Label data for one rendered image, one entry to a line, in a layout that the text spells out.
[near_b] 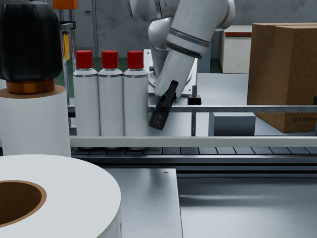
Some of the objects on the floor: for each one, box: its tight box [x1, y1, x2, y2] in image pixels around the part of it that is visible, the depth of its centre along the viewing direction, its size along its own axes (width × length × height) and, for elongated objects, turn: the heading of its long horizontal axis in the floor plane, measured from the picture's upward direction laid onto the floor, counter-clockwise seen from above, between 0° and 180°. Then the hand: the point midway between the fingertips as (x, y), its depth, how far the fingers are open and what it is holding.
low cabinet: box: [218, 26, 252, 74], centre depth 697 cm, size 161×203×75 cm
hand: (158, 118), depth 80 cm, fingers closed, pressing on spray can
